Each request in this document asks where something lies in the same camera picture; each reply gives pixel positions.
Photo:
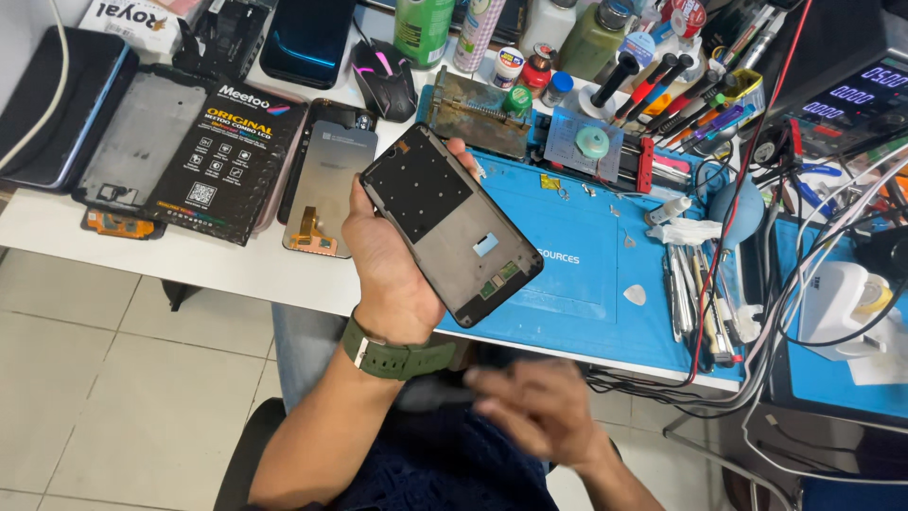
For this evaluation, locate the row of tweezers and tools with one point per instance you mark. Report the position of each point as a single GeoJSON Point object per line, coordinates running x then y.
{"type": "Point", "coordinates": [699, 305]}

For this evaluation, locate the phone screen with orange flex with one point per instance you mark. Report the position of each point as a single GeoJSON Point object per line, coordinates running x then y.
{"type": "Point", "coordinates": [330, 184]}

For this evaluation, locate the person's blue jeans leg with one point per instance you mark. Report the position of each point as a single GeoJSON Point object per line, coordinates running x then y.
{"type": "Point", "coordinates": [305, 355]}

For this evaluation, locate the small blue cap jar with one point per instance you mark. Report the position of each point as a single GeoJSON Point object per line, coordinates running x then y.
{"type": "Point", "coordinates": [558, 89]}

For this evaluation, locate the small red bottle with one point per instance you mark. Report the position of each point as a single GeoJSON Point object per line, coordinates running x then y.
{"type": "Point", "coordinates": [537, 71]}

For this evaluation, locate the orange flex part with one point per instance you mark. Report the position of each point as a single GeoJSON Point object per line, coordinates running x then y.
{"type": "Point", "coordinates": [120, 226]}

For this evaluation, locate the green wristwatch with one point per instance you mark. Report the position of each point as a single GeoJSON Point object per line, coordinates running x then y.
{"type": "Point", "coordinates": [397, 358]}

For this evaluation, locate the red cap container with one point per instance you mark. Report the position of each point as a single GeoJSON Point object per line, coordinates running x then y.
{"type": "Point", "coordinates": [683, 15]}

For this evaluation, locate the black bench power supply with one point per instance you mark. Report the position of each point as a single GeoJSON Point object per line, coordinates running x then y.
{"type": "Point", "coordinates": [844, 78]}

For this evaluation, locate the bottle with green liquid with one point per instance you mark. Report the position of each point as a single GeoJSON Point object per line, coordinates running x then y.
{"type": "Point", "coordinates": [592, 42]}

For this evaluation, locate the white plastic bottle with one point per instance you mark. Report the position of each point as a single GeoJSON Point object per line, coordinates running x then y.
{"type": "Point", "coordinates": [546, 25]}

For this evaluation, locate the small blue work mat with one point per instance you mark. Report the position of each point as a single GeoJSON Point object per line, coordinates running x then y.
{"type": "Point", "coordinates": [844, 383]}

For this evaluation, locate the small white dropper bottle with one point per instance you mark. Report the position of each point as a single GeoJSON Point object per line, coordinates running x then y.
{"type": "Point", "coordinates": [667, 211]}

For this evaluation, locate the teal tape roll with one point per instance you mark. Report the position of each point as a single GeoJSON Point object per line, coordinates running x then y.
{"type": "Point", "coordinates": [592, 142]}

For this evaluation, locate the chequered spray can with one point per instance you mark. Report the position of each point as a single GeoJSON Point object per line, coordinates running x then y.
{"type": "Point", "coordinates": [477, 35]}

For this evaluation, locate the person's right hand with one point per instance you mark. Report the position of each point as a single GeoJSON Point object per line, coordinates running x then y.
{"type": "Point", "coordinates": [546, 411]}

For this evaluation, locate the crumpled white tissue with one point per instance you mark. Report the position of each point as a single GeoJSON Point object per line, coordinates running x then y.
{"type": "Point", "coordinates": [684, 231]}

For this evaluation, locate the green spray can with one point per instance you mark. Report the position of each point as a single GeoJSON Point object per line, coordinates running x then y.
{"type": "Point", "coordinates": [423, 32]}

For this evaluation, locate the white cardboard box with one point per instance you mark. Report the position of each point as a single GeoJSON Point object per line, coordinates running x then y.
{"type": "Point", "coordinates": [135, 21]}

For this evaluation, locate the person's dark blue shirt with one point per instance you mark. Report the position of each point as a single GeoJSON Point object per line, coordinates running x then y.
{"type": "Point", "coordinates": [440, 461]}

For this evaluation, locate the red and black clamp fixture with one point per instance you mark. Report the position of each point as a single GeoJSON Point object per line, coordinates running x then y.
{"type": "Point", "coordinates": [645, 167]}

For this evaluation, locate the black computer mouse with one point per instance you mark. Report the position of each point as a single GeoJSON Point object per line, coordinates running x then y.
{"type": "Point", "coordinates": [386, 81]}

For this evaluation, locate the person's left hand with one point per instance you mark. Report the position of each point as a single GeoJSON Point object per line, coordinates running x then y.
{"type": "Point", "coordinates": [386, 277]}

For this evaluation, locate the blue repair mat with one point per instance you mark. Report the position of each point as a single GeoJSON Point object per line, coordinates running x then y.
{"type": "Point", "coordinates": [567, 284]}

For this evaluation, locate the rusty metal board holder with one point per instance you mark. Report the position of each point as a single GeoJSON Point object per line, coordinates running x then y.
{"type": "Point", "coordinates": [472, 117]}

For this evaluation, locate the white triangular pick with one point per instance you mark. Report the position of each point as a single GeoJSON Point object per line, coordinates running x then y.
{"type": "Point", "coordinates": [635, 295]}

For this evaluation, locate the black chair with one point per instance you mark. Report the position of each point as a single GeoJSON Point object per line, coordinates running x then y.
{"type": "Point", "coordinates": [245, 454]}

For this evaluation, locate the yellow tape piece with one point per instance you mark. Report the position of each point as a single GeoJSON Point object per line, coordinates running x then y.
{"type": "Point", "coordinates": [550, 182]}

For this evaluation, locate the blue rubber air blower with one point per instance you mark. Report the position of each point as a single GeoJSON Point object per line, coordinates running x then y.
{"type": "Point", "coordinates": [738, 209]}

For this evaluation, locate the black plastic phone housing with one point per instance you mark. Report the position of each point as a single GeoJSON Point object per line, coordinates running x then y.
{"type": "Point", "coordinates": [223, 35]}

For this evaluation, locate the black phone frame housing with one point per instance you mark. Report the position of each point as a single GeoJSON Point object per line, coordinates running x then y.
{"type": "Point", "coordinates": [454, 227]}

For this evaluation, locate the glossy dark blue phone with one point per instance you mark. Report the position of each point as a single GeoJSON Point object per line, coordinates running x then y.
{"type": "Point", "coordinates": [305, 42]}

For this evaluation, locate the person's right fingers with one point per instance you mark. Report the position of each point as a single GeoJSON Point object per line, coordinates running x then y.
{"type": "Point", "coordinates": [500, 397]}

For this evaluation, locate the grey phone middle frame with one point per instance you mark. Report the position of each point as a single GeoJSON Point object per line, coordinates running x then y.
{"type": "Point", "coordinates": [135, 135]}

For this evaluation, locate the small green cap bottle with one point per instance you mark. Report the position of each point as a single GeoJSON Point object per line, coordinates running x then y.
{"type": "Point", "coordinates": [518, 101]}

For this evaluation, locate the small white jar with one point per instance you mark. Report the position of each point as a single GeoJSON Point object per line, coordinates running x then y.
{"type": "Point", "coordinates": [508, 69]}

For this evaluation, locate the black printed screen box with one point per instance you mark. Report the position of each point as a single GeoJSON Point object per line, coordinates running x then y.
{"type": "Point", "coordinates": [227, 156]}

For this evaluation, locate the metal stencil sheet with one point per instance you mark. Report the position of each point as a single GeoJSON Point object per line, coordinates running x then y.
{"type": "Point", "coordinates": [564, 145]}

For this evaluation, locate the white plastic device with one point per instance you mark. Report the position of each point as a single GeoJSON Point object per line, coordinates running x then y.
{"type": "Point", "coordinates": [837, 312]}

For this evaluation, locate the holder full of screwdrivers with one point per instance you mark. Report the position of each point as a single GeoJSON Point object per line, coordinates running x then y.
{"type": "Point", "coordinates": [681, 99]}

